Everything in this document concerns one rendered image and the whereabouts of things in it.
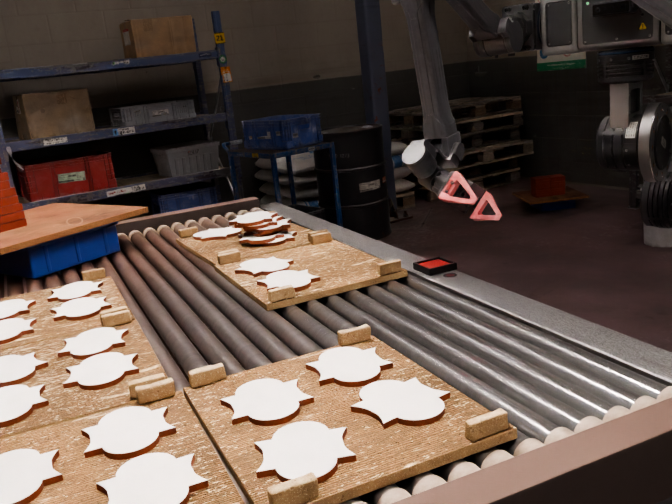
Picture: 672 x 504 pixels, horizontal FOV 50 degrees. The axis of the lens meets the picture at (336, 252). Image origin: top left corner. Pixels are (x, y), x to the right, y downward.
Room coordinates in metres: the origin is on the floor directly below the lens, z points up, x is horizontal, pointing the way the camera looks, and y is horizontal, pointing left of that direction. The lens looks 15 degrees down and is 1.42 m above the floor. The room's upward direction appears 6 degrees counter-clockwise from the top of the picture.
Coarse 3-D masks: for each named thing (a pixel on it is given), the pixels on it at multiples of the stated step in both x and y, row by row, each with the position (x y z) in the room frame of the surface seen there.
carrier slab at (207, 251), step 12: (240, 228) 2.26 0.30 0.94; (288, 228) 2.18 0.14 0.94; (300, 228) 2.16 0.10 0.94; (180, 240) 2.18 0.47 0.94; (192, 240) 2.16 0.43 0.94; (216, 240) 2.12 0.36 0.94; (228, 240) 2.10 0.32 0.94; (300, 240) 2.00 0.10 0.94; (192, 252) 2.05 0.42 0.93; (204, 252) 1.99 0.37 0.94; (216, 252) 1.97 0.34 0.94; (240, 252) 1.94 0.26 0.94; (252, 252) 1.93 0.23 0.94; (264, 252) 1.91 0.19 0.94; (216, 264) 1.84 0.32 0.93
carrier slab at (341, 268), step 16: (256, 256) 1.88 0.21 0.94; (272, 256) 1.86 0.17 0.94; (288, 256) 1.84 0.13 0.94; (304, 256) 1.82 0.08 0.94; (320, 256) 1.80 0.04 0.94; (336, 256) 1.79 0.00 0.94; (352, 256) 1.77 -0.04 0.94; (368, 256) 1.75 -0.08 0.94; (224, 272) 1.75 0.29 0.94; (320, 272) 1.66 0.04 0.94; (336, 272) 1.64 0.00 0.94; (352, 272) 1.63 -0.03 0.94; (368, 272) 1.61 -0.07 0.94; (400, 272) 1.59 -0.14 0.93; (240, 288) 1.63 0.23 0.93; (256, 288) 1.58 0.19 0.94; (320, 288) 1.53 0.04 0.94; (336, 288) 1.53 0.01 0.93; (352, 288) 1.54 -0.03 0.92; (272, 304) 1.46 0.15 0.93; (288, 304) 1.48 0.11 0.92
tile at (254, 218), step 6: (240, 216) 2.11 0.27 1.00; (246, 216) 2.10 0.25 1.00; (252, 216) 2.09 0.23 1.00; (258, 216) 2.08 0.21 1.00; (264, 216) 2.07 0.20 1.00; (270, 216) 2.06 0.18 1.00; (234, 222) 2.05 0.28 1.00; (240, 222) 2.02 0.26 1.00; (246, 222) 2.01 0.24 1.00; (252, 222) 2.01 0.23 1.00; (258, 222) 2.01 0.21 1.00
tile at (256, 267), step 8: (240, 264) 1.77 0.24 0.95; (248, 264) 1.76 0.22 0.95; (256, 264) 1.75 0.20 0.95; (264, 264) 1.74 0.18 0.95; (272, 264) 1.74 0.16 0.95; (280, 264) 1.73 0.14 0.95; (288, 264) 1.72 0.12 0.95; (240, 272) 1.72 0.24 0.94; (248, 272) 1.70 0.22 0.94; (256, 272) 1.68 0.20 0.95; (264, 272) 1.68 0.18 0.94; (272, 272) 1.68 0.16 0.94
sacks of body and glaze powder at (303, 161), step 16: (400, 144) 6.74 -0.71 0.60; (304, 160) 6.25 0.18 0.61; (400, 160) 6.68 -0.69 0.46; (256, 176) 6.81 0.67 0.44; (272, 176) 6.53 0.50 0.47; (304, 176) 6.21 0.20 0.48; (400, 176) 6.65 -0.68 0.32; (272, 192) 6.58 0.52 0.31; (288, 192) 6.30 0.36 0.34; (304, 192) 6.21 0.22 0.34; (400, 192) 6.77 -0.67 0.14; (400, 208) 6.65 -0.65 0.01
